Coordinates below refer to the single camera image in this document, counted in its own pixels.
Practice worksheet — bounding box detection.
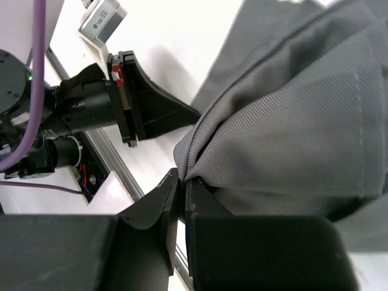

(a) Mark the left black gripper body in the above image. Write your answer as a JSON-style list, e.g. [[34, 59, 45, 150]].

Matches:
[[39, 63, 125, 138]]

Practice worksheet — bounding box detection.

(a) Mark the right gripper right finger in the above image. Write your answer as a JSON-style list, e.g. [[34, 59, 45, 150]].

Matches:
[[184, 179, 232, 278]]

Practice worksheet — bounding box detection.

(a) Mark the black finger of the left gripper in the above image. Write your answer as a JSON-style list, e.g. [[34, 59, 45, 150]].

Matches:
[[119, 51, 200, 142]]

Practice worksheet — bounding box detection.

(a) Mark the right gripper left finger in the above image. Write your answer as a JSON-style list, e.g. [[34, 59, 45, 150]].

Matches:
[[119, 169, 179, 276]]

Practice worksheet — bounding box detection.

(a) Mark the grey pleated skirt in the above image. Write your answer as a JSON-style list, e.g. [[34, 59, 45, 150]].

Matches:
[[174, 1, 387, 252]]

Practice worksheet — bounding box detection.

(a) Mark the aluminium front rail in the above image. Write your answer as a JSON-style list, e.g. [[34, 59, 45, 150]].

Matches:
[[45, 48, 195, 283]]

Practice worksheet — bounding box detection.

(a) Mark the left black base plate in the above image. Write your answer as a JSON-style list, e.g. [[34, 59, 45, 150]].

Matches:
[[70, 133, 110, 204]]

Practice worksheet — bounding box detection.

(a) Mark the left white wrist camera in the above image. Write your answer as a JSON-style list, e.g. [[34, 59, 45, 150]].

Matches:
[[75, 0, 127, 64]]

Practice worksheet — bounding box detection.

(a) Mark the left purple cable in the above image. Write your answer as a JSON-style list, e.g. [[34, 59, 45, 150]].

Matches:
[[0, 0, 84, 195]]

